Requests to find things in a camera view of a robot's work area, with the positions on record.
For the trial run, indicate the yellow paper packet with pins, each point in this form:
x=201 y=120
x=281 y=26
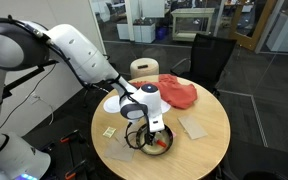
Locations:
x=109 y=132

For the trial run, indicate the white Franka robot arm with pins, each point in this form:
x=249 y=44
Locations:
x=77 y=53

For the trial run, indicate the black mesh office chair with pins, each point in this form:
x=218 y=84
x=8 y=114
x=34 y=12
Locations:
x=210 y=56

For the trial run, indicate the blue bin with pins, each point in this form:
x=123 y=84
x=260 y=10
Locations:
x=161 y=33

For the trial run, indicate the low white cabinet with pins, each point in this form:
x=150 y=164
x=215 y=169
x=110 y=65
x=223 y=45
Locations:
x=144 y=33

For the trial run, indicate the pale wooden side table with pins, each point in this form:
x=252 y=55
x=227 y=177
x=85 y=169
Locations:
x=192 y=12

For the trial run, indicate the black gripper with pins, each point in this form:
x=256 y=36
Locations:
x=149 y=133

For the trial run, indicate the orange cloth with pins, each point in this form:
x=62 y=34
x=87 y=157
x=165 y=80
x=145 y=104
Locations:
x=177 y=93

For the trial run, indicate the black bowl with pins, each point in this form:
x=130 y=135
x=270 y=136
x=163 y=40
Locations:
x=165 y=135

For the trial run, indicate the small white plate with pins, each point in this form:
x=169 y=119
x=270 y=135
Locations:
x=165 y=107

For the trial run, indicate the wooden door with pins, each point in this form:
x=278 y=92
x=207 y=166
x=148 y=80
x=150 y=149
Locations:
x=250 y=38

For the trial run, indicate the large white plate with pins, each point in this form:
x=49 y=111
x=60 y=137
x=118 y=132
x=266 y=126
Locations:
x=110 y=105

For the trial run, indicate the small brown paper napkin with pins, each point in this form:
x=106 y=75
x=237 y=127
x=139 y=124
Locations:
x=192 y=126

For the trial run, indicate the black metal stand bar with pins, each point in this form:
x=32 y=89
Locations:
x=27 y=77

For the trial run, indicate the small pink eraser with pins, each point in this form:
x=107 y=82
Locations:
x=174 y=134

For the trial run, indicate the grey marker with red cap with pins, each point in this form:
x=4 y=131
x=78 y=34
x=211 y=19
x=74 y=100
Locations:
x=161 y=143

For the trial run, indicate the white counter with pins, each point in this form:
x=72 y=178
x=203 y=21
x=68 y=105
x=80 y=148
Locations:
x=284 y=33

